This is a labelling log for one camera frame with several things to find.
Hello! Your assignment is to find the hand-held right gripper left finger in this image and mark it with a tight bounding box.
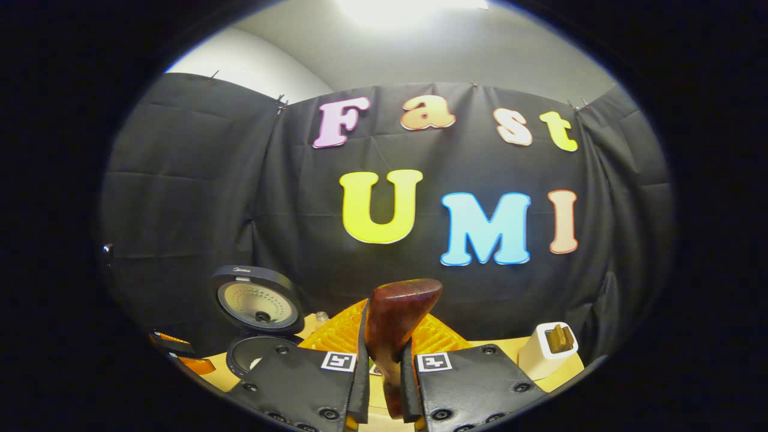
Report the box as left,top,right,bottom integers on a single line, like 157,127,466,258
228,298,371,432

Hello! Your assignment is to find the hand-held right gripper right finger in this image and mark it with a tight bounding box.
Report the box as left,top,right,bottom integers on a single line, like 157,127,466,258
400,312,547,432

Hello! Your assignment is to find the brown wooden spoon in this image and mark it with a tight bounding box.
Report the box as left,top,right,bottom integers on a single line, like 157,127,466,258
365,278,443,419

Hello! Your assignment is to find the dark grey rice cooker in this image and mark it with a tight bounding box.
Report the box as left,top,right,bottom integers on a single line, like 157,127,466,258
210,265,305,380

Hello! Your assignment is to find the white toaster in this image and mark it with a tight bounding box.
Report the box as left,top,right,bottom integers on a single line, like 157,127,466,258
519,322,580,380

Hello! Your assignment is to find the brown toast slice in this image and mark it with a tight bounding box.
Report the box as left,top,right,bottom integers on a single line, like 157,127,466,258
546,324,575,353

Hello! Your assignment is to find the long ceiling light panel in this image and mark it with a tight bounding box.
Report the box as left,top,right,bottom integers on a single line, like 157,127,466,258
336,0,490,25

